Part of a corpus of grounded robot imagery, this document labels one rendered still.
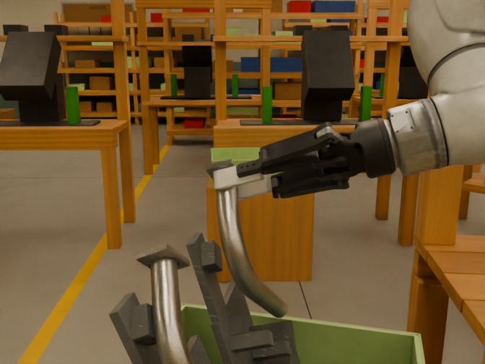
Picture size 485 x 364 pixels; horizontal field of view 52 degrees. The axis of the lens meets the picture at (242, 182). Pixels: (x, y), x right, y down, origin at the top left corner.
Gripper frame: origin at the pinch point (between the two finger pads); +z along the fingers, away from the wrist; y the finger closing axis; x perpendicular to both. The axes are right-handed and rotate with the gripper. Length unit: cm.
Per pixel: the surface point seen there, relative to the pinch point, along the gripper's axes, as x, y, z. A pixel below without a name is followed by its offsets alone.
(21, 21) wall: -834, -462, 576
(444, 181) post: -32, -72, -36
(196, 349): 20.0, -5.2, 9.8
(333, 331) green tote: 14.2, -29.2, -4.9
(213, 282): 10.9, -6.6, 7.5
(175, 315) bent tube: 20.4, 9.4, 5.9
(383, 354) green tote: 18.4, -32.5, -12.0
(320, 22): -748, -633, -6
